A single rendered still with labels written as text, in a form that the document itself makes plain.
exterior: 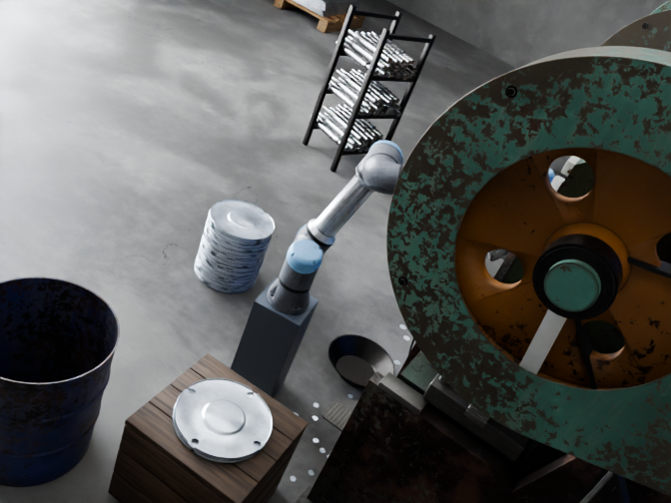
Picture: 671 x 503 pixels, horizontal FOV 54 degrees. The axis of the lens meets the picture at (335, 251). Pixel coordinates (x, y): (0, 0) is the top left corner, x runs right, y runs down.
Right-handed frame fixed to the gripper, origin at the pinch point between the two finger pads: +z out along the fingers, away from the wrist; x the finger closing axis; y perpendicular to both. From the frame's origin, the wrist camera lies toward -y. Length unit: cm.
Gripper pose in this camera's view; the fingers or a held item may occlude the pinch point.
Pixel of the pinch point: (491, 257)
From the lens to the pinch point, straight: 230.2
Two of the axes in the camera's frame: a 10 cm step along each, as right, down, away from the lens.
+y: 5.2, -3.3, 7.9
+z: -3.3, 7.8, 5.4
